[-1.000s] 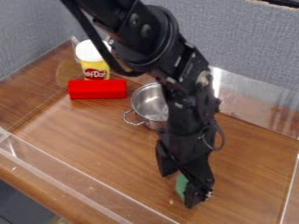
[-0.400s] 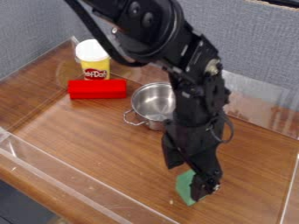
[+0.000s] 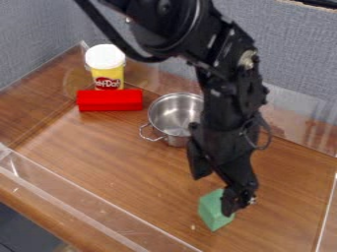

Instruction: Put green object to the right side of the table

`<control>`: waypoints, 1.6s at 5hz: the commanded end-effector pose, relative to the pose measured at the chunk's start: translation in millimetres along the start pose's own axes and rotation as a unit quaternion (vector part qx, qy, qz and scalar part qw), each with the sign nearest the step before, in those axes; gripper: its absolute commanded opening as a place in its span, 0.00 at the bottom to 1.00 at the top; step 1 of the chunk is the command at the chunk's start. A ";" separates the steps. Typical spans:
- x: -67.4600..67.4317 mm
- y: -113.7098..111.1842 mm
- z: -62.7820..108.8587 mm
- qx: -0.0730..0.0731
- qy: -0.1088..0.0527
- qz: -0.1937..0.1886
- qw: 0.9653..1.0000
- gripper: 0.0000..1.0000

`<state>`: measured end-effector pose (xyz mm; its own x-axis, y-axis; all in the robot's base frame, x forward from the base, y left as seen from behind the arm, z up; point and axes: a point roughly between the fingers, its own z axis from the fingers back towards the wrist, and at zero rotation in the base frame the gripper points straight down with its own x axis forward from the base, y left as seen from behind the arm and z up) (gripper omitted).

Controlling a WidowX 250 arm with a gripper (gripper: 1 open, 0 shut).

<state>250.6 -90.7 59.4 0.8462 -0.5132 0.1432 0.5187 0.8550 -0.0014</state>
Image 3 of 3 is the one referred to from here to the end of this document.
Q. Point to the green foam block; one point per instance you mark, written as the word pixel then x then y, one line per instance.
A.
pixel 209 210

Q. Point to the clear acrylic table barrier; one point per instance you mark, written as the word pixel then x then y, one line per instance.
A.
pixel 113 193

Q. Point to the red rectangular block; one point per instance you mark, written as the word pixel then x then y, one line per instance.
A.
pixel 118 100

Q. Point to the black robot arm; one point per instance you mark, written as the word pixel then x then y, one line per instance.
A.
pixel 189 29

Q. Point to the yellow Play-Doh can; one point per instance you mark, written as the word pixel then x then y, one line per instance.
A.
pixel 106 61

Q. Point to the small steel pot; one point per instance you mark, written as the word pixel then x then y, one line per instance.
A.
pixel 171 114

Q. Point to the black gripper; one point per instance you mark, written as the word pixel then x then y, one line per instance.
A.
pixel 223 152

